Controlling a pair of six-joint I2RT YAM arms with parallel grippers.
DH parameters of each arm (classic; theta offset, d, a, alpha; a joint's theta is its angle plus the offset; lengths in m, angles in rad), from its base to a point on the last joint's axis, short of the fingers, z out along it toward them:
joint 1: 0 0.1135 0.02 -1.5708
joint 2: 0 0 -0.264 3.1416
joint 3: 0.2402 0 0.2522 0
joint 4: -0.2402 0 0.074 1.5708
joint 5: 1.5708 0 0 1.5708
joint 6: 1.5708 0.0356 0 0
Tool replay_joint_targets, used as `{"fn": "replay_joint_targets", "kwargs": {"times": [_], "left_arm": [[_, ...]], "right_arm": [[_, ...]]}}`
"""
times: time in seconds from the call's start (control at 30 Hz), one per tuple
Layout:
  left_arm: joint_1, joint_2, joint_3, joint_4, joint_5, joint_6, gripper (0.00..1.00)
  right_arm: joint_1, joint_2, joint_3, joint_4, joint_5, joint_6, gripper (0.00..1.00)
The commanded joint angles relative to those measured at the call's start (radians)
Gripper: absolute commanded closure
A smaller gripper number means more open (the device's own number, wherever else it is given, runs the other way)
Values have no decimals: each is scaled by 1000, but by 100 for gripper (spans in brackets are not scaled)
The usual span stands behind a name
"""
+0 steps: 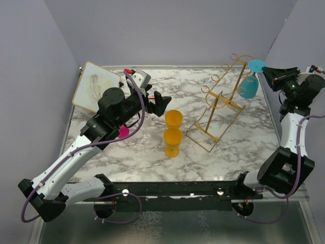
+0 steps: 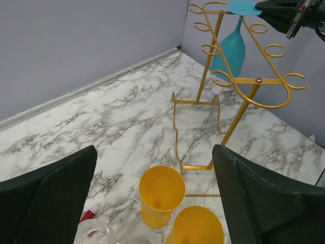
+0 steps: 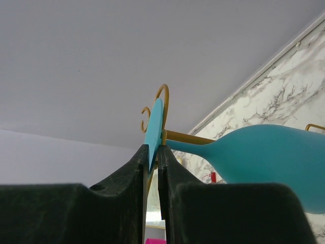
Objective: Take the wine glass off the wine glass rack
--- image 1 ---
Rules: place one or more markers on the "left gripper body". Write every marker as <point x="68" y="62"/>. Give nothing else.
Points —
<point x="150" y="107"/>

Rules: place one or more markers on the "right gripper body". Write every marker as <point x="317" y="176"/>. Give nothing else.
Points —
<point x="287" y="85"/>

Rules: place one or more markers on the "yellow wine glass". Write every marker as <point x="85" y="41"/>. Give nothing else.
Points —
<point x="173" y="119"/>
<point x="172" y="139"/>

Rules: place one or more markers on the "blue plastic wine glass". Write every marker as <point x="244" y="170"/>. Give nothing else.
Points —
<point x="249" y="85"/>

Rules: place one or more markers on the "pink plastic wine glass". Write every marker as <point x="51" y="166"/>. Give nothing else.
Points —
<point x="123" y="132"/>

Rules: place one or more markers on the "gold wire glass rack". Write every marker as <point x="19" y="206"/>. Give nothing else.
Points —
<point x="224" y="103"/>

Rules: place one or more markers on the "clear wine glass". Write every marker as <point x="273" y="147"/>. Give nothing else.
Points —
<point x="146" y="124"/>

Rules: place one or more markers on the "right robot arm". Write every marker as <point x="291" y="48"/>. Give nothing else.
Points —
<point x="288" y="166"/>

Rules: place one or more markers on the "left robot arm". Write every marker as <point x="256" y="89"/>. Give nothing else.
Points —
<point x="49" y="193"/>

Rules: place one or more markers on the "small red white box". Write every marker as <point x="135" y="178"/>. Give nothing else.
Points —
<point x="151" y="97"/>

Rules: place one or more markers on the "small framed whiteboard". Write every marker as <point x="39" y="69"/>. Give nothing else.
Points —
<point x="94" y="80"/>

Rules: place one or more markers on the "black base crossbar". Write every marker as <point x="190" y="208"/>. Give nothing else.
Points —
<point x="171" y="196"/>

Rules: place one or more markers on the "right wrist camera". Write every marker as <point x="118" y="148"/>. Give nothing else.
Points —
<point x="309" y="71"/>

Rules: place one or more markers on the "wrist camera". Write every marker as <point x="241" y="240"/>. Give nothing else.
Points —
<point x="140" y="78"/>
<point x="309" y="71"/>

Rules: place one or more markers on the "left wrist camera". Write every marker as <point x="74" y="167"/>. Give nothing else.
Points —
<point x="140" y="78"/>

